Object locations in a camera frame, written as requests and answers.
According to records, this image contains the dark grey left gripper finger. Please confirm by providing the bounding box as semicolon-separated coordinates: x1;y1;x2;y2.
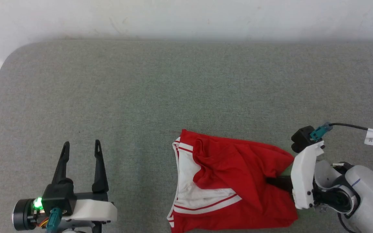
91;140;109;193
51;141;74;186

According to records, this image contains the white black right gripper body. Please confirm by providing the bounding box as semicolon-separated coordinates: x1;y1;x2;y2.
291;141;325;210

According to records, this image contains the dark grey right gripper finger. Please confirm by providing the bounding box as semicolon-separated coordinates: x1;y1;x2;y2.
266;175;293;194

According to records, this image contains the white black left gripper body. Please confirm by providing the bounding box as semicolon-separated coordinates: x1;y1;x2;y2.
11;192;118;231

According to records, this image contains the red and white shirt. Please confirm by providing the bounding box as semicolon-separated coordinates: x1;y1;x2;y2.
167;129;299;233

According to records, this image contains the grey fabric sofa cushion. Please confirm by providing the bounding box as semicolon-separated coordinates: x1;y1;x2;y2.
0;39;373;233

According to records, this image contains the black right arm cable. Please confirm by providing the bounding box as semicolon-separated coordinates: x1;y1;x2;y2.
310;122;373;141

